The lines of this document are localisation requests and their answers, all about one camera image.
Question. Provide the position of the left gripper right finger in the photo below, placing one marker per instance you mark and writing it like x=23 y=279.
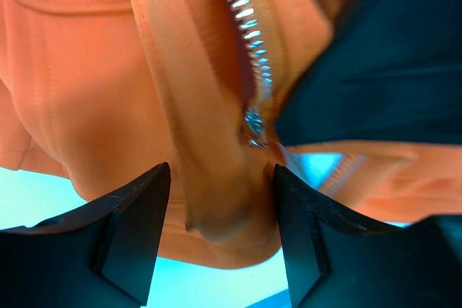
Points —
x=336 y=257

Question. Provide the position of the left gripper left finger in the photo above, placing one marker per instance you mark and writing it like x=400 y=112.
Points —
x=101 y=254

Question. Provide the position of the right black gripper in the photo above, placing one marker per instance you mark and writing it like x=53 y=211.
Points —
x=391 y=73

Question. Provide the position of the orange zip-up jacket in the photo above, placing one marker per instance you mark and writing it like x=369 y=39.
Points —
x=100 y=91

